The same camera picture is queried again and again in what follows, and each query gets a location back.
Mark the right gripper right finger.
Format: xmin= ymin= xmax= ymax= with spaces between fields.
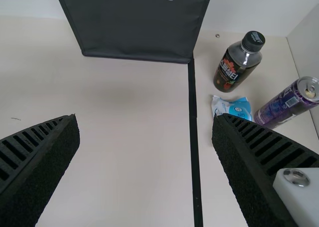
xmin=211 ymin=113 xmax=319 ymax=227

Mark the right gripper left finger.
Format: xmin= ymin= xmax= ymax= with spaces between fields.
xmin=0 ymin=113 xmax=81 ymax=227

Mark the white and blue packet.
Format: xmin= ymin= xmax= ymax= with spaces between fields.
xmin=211 ymin=94 xmax=254 ymax=124

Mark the black strip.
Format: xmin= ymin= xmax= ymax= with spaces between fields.
xmin=186 ymin=58 xmax=205 ymax=227

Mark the purple can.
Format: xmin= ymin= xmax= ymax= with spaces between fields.
xmin=253 ymin=76 xmax=319 ymax=131

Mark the dark coffee bottle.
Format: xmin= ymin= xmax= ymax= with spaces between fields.
xmin=213 ymin=30 xmax=266 ymax=93

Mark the dark grey bag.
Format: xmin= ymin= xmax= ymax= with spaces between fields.
xmin=52 ymin=0 xmax=215 ymax=64

